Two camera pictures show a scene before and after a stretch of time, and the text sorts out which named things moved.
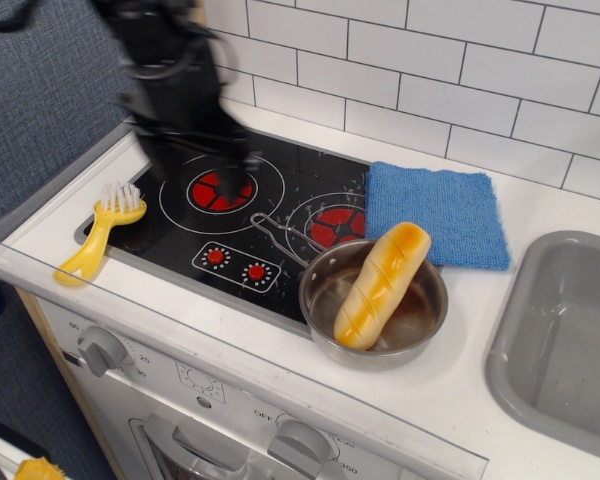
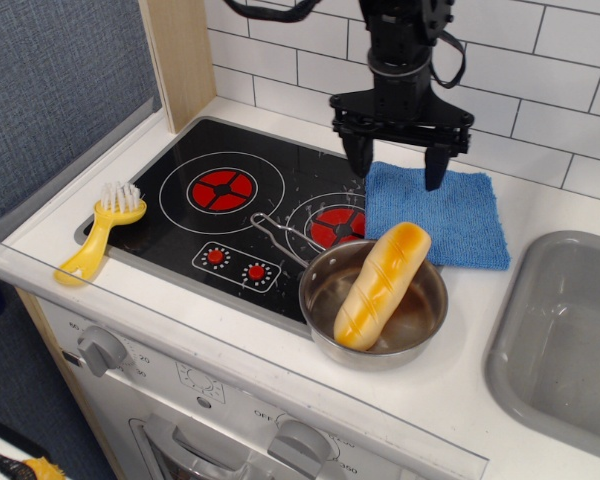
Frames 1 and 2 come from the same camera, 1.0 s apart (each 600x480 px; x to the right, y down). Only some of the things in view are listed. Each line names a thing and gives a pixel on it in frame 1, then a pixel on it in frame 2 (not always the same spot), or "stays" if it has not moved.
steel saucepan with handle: (330, 271) stays
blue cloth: (458, 208) stays
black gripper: (173, 90) -> (406, 105)
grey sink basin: (553, 355) stays
